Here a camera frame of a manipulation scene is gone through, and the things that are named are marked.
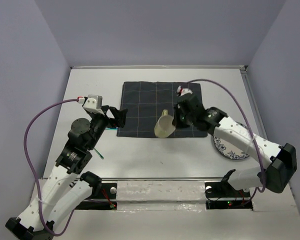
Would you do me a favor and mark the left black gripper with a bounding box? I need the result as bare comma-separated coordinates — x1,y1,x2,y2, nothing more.
86,104,128,151

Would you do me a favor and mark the cream yellow mug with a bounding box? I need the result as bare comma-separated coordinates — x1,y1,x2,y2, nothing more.
154,109,176,139

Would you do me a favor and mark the iridescent spoon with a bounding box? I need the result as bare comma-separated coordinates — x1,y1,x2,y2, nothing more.
105,127,118,131

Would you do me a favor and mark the dark checked cloth placemat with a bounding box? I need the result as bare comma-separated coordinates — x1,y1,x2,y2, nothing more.
117,81,202,139

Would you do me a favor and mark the iridescent fork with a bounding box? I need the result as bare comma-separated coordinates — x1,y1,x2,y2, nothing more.
94,148,104,160

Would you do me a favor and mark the blue floral plate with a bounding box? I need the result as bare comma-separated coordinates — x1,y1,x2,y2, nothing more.
212,136,250,161

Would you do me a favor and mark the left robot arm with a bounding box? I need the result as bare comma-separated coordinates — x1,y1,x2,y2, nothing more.
5,105,128,240

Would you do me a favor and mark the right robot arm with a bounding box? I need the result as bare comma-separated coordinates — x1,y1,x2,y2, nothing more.
172,93,297,196

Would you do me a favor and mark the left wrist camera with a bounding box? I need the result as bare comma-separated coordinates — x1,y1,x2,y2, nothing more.
82,94,104,115

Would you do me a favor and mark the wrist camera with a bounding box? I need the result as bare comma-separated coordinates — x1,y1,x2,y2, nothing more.
82,94,104,115
176,85,193,97

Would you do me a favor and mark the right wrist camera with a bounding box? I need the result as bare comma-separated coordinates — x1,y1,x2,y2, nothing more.
176,85,193,97

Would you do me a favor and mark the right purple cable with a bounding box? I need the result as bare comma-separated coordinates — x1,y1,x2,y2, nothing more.
184,78,267,193

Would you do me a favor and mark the purple cable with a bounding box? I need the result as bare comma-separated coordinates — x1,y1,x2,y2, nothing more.
184,78,267,193
23,97,87,237

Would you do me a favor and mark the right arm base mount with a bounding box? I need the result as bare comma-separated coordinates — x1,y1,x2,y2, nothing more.
204,181,253,210

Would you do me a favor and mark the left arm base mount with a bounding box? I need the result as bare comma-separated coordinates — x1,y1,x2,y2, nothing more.
75,181,118,211

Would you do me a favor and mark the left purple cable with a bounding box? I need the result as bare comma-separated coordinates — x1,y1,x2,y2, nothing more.
23,97,87,237

